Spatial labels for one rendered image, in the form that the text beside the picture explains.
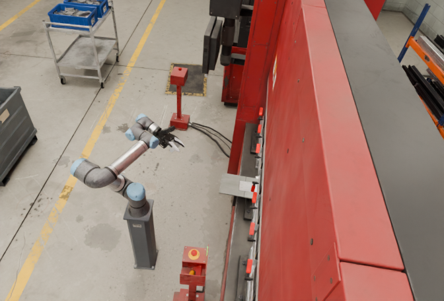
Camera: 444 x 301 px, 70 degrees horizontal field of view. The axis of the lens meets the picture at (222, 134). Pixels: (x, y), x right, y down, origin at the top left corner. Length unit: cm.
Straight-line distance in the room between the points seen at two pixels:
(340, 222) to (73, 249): 285
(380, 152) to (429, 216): 15
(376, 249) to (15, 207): 341
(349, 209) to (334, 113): 27
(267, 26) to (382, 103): 167
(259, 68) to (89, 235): 214
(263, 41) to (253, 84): 39
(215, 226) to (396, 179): 264
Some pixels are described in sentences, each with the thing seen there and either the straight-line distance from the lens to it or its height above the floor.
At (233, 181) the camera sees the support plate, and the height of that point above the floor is 100.
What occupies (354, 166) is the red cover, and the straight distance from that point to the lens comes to 66.
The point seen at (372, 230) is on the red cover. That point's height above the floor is 230.
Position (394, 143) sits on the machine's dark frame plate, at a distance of 76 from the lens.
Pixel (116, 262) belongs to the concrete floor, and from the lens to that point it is 308.
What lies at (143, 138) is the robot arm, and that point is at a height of 136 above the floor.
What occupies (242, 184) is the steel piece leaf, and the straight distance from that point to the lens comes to 224.
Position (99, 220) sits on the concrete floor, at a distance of 332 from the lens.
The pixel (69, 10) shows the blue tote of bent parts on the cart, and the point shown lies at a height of 98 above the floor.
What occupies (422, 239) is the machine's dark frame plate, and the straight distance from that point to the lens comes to 62.
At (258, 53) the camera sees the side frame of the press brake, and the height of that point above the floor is 158.
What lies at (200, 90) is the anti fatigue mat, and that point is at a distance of 477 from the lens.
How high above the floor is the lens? 273
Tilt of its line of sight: 42 degrees down
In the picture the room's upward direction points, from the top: 7 degrees clockwise
